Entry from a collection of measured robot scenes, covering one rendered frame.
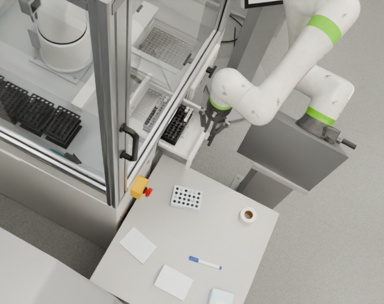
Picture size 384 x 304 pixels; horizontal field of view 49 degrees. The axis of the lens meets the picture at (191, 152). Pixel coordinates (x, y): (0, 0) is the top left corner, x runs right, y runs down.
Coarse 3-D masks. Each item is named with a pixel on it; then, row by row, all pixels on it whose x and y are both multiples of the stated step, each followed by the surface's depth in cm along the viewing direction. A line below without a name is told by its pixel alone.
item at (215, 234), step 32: (160, 160) 189; (160, 192) 183; (224, 192) 187; (128, 224) 175; (160, 224) 177; (192, 224) 179; (224, 224) 181; (256, 224) 183; (128, 256) 169; (160, 256) 171; (192, 256) 173; (224, 256) 175; (256, 256) 177; (128, 288) 164; (192, 288) 168; (224, 288) 170
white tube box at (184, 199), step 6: (174, 186) 181; (180, 186) 181; (174, 192) 180; (180, 192) 181; (186, 192) 181; (192, 192) 181; (198, 192) 182; (174, 198) 179; (180, 198) 181; (186, 198) 179; (192, 198) 180; (198, 198) 182; (174, 204) 178; (180, 204) 178; (186, 204) 181; (192, 204) 180; (198, 204) 179; (192, 210) 180; (198, 210) 179
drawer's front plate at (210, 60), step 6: (216, 48) 198; (210, 54) 196; (216, 54) 205; (210, 60) 195; (204, 66) 193; (210, 66) 205; (204, 72) 194; (198, 78) 190; (192, 84) 188; (198, 84) 195; (192, 90) 189; (192, 96) 194
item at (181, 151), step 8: (184, 104) 190; (192, 104) 188; (184, 128) 189; (192, 128) 189; (200, 128) 190; (192, 136) 188; (160, 144) 177; (168, 144) 184; (176, 144) 185; (184, 144) 185; (192, 144) 186; (168, 152) 180; (176, 152) 177; (184, 152) 184; (184, 160) 179
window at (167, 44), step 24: (144, 0) 83; (168, 0) 99; (192, 0) 121; (216, 0) 156; (144, 24) 90; (168, 24) 109; (192, 24) 137; (216, 24) 184; (144, 48) 99; (168, 48) 121; (192, 48) 157; (144, 72) 109; (168, 72) 137; (144, 96) 121; (168, 96) 157; (144, 120) 137; (144, 144) 158
